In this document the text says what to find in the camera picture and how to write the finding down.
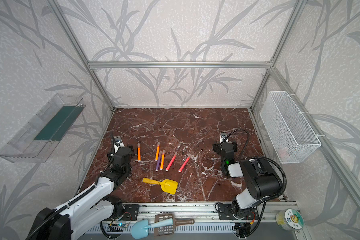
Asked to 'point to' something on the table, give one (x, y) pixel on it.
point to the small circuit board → (122, 225)
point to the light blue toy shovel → (139, 229)
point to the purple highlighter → (158, 161)
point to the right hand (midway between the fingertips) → (225, 135)
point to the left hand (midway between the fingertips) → (123, 141)
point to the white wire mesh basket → (292, 136)
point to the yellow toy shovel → (168, 185)
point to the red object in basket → (283, 154)
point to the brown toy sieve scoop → (168, 230)
